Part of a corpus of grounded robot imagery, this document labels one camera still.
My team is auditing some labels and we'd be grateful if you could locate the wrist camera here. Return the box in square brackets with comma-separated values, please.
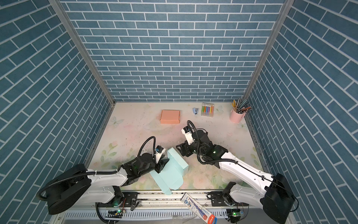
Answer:
[155, 145, 166, 163]
[181, 126, 194, 145]

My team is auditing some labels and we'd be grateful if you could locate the coloured marker pack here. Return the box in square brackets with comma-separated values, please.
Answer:
[201, 103, 214, 117]

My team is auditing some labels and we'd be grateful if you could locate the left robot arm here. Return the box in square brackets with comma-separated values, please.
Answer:
[36, 145, 169, 215]

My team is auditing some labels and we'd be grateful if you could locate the toothpaste tube box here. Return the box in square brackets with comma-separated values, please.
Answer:
[181, 193, 217, 224]

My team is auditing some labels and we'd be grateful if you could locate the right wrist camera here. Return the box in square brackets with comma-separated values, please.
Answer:
[181, 126, 194, 145]

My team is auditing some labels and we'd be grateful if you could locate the pink cardboard box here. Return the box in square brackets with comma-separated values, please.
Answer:
[160, 110, 180, 124]

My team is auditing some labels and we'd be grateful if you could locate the light blue cardboard box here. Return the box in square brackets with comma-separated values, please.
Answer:
[150, 147, 189, 196]

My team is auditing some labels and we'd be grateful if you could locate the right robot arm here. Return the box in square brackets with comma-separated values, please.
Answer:
[176, 120, 298, 224]

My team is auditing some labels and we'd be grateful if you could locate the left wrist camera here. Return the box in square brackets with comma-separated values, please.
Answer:
[155, 145, 166, 163]

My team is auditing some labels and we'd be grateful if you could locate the aluminium mounting rail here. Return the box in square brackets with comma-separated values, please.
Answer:
[57, 190, 255, 223]

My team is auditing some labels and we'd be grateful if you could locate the pink pencil cup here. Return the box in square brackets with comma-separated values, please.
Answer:
[229, 109, 246, 124]

